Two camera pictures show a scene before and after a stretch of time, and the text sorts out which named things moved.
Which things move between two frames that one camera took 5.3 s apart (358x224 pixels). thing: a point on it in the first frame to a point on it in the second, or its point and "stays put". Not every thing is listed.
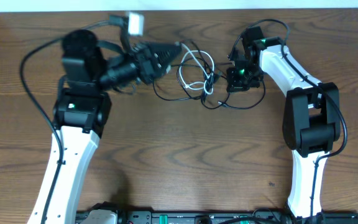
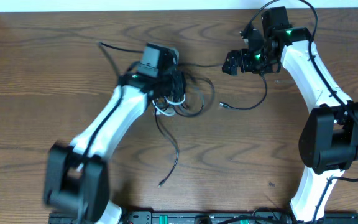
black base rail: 140,216 stays put
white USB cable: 197,62 to 168,114
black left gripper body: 146,66 to 172,83
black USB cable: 192,98 to 156,116
